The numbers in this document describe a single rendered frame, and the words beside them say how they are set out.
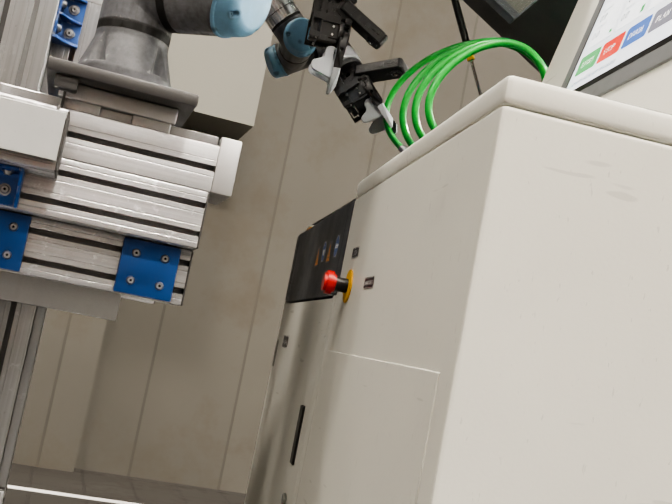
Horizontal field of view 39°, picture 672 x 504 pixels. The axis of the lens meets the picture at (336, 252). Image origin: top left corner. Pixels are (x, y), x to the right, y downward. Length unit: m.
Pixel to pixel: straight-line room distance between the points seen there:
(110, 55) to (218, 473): 3.07
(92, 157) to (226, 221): 2.87
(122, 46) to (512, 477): 0.93
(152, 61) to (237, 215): 2.85
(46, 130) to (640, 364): 0.84
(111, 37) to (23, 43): 0.22
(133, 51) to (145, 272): 0.34
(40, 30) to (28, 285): 0.43
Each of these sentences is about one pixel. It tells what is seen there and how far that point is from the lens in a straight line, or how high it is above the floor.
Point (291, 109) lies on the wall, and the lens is 4.45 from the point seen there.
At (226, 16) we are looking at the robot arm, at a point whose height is 1.16.
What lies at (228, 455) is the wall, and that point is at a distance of 4.37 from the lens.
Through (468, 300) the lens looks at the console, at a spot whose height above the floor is 0.77.
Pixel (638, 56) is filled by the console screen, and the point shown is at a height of 1.14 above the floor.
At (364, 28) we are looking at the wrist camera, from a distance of 1.97.
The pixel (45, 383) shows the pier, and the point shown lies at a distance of 4.16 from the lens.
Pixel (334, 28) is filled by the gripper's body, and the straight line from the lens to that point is 1.95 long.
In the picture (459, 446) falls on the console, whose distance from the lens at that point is 0.86.
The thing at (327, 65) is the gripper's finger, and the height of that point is 1.25.
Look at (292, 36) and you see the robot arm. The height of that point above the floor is 1.34.
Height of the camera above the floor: 0.70
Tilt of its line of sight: 6 degrees up
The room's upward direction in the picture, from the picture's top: 11 degrees clockwise
